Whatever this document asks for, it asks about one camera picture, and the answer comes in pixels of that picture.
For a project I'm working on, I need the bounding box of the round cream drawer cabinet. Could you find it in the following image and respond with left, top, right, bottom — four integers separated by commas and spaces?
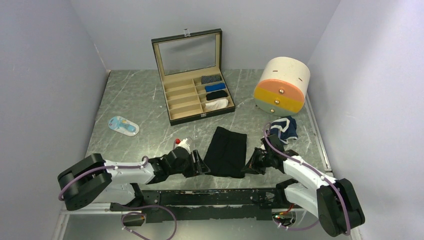
253, 56, 311, 117

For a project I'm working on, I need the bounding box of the blue rolled cloth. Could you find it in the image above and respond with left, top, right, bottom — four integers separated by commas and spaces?
204, 82, 226, 93

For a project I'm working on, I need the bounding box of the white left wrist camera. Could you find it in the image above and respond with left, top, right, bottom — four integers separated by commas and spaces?
173, 137, 194, 153

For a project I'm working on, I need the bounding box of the black underwear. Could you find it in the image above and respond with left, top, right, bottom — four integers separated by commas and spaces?
204, 126, 247, 179

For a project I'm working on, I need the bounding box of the white rolled cloth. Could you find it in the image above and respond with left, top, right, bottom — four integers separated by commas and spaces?
205, 98, 229, 111

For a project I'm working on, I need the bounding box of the black beige organizer box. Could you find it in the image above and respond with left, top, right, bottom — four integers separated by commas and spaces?
151, 28, 235, 126

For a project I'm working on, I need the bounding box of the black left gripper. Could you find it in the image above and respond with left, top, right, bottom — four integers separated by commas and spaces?
169, 149, 210, 178

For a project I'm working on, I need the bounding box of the blue packaged item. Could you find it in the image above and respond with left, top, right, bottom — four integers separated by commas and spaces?
107, 116, 140, 137

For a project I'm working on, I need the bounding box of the striped rolled cloth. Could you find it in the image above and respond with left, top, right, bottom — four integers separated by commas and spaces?
200, 74, 222, 85

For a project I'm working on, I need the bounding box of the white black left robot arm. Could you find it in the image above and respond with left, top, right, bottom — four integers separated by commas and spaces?
57, 146, 211, 211

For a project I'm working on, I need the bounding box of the black rolled cloth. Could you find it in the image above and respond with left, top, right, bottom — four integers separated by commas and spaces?
205, 90, 228, 101

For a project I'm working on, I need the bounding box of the navy white underwear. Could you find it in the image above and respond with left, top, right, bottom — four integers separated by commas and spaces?
269, 116, 299, 145

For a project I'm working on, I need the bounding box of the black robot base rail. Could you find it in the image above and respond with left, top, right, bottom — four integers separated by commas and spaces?
109, 188, 309, 226

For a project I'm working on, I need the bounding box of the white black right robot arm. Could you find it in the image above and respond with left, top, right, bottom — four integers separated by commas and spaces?
241, 137, 366, 237

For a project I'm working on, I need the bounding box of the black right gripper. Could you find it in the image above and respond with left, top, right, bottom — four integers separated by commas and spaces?
242, 147, 272, 175

